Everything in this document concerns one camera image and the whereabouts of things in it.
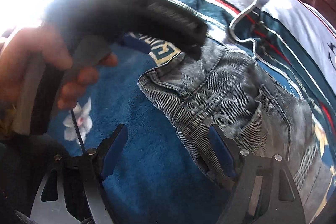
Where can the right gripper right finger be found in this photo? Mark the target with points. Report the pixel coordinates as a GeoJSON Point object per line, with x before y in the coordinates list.
{"type": "Point", "coordinates": [263, 191]}

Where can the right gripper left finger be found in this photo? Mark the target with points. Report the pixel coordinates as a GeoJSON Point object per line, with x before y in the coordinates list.
{"type": "Point", "coordinates": [72, 189]}

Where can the grey washed denim pants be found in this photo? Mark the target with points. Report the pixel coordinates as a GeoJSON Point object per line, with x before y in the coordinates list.
{"type": "Point", "coordinates": [231, 90]}

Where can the person left hand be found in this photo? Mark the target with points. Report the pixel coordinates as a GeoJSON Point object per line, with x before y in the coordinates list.
{"type": "Point", "coordinates": [25, 52]}

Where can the blue fleece deer blanket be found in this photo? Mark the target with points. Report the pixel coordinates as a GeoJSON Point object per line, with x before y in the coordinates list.
{"type": "Point", "coordinates": [156, 179]}

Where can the large grey-blue flower pillow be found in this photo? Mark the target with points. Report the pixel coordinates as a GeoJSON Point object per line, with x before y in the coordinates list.
{"type": "Point", "coordinates": [302, 35]}

